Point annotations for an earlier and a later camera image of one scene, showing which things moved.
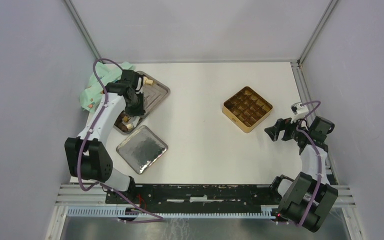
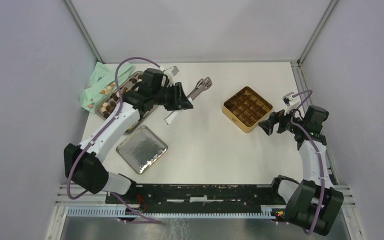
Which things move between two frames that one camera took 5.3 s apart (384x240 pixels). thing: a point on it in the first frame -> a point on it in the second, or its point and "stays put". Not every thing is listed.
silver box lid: [142, 149] stays put
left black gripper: [140, 110] -> [179, 100]
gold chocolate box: [246, 108] stays put
